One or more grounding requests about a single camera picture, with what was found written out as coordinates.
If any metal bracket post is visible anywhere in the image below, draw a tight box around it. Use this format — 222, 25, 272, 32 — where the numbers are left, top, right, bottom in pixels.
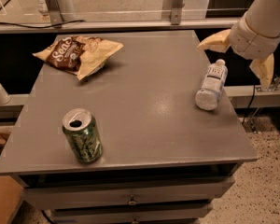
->
161, 0, 184, 25
45, 0, 63, 27

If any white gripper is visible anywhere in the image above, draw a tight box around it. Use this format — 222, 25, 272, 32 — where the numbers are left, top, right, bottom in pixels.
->
197, 11, 280, 90

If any black cable on rail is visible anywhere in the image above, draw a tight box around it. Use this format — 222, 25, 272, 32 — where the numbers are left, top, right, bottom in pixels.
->
0, 19, 86, 29

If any lower grey drawer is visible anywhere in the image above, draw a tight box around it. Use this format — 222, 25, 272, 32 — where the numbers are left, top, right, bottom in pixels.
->
51, 203, 212, 224

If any green soda can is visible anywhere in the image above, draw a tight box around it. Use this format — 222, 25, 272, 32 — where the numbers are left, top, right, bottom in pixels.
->
63, 108, 103, 163

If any grey drawer cabinet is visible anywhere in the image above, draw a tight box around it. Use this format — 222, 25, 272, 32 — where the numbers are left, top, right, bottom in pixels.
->
0, 31, 257, 215

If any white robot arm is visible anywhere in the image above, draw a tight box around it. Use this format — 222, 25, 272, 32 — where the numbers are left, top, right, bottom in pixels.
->
198, 0, 280, 90

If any brown cardboard box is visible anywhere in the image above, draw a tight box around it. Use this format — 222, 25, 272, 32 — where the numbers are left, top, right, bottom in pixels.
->
0, 176, 22, 224

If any upper grey drawer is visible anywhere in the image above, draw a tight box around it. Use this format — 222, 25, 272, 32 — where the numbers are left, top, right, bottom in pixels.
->
21, 176, 234, 209

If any right metal bracket post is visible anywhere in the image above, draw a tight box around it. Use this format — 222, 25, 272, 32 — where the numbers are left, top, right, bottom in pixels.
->
161, 0, 184, 25

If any left metal bracket post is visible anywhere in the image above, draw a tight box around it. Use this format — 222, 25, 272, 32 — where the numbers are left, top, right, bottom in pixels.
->
45, 0, 63, 27

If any grey metal rail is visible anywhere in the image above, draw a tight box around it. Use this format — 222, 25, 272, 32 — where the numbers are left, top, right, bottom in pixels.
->
0, 17, 239, 34

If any brown yellow chip bag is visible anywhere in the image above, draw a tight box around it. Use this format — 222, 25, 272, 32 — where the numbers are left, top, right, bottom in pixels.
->
34, 35, 123, 80

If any clear plastic water bottle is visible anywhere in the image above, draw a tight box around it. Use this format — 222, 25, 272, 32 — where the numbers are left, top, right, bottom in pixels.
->
195, 59, 228, 111

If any grey drawer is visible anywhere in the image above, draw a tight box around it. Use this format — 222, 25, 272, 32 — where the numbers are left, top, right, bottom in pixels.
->
21, 176, 234, 209
51, 203, 212, 224

